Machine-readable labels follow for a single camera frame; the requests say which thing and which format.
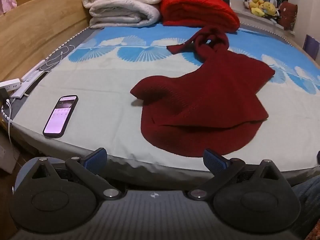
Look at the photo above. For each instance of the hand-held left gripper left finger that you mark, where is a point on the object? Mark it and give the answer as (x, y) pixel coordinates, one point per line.
(96, 158)

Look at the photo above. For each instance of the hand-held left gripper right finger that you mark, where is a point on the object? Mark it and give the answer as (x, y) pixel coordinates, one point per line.
(215, 160)

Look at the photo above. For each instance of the dark red knitted sweater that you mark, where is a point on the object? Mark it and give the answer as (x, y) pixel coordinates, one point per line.
(205, 107)

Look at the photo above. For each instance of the black smartphone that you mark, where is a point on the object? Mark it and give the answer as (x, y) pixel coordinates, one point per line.
(60, 116)

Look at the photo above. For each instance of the blue white patterned bed sheet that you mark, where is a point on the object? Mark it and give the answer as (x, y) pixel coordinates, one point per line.
(100, 85)

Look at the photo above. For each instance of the person's leg in jeans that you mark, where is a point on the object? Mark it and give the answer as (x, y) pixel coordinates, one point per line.
(307, 205)

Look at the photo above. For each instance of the long white power strip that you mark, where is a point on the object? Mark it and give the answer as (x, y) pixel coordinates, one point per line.
(28, 78)

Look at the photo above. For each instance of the wooden headboard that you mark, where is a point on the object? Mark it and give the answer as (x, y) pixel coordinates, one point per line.
(37, 30)

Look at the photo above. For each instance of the purple bag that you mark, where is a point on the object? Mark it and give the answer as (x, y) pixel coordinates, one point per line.
(310, 47)

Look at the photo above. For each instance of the folded bright red knit blanket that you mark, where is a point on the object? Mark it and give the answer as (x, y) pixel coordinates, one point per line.
(200, 10)

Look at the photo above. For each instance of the folded white quilt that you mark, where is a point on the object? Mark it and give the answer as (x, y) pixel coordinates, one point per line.
(122, 5)

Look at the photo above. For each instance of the yellow plush toy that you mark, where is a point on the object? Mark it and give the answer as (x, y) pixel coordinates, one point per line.
(270, 7)
(257, 5)

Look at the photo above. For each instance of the dark red spotted cushion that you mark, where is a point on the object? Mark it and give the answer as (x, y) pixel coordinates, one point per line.
(288, 15)

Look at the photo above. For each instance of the pink gift bag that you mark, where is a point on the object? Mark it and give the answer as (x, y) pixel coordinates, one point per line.
(8, 2)

